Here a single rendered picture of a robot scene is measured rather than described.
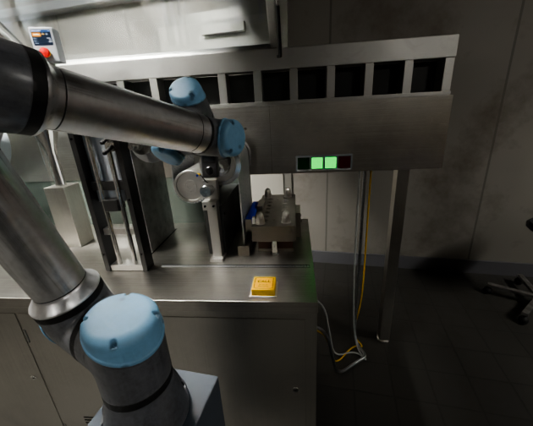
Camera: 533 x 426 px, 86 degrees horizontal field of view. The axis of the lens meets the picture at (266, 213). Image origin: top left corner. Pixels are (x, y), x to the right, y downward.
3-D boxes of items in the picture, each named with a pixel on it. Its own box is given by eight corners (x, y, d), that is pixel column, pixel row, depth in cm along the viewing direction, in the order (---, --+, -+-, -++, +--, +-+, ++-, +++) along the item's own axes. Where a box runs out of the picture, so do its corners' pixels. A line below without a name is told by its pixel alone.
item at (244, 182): (242, 226, 107) (237, 178, 101) (250, 206, 129) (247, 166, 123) (243, 226, 107) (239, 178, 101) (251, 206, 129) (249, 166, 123)
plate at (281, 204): (252, 241, 105) (250, 226, 102) (263, 206, 142) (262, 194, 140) (295, 241, 103) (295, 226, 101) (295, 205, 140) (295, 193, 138)
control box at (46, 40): (34, 61, 92) (24, 25, 89) (45, 64, 98) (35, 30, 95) (57, 60, 93) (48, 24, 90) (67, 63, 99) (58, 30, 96)
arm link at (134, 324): (126, 422, 42) (103, 352, 38) (79, 381, 49) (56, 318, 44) (186, 363, 52) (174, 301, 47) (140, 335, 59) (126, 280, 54)
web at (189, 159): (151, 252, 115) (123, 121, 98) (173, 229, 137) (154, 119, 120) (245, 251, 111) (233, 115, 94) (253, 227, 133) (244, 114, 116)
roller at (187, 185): (176, 203, 106) (171, 171, 102) (198, 185, 130) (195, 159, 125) (207, 202, 105) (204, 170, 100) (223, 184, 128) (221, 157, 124)
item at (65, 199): (52, 249, 123) (4, 111, 104) (75, 236, 136) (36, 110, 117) (82, 249, 122) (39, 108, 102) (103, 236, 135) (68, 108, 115)
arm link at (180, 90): (159, 99, 63) (175, 69, 65) (178, 129, 73) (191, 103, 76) (190, 106, 61) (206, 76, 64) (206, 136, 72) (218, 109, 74)
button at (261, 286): (251, 296, 85) (250, 289, 84) (254, 282, 92) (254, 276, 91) (274, 296, 84) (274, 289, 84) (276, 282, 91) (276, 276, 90)
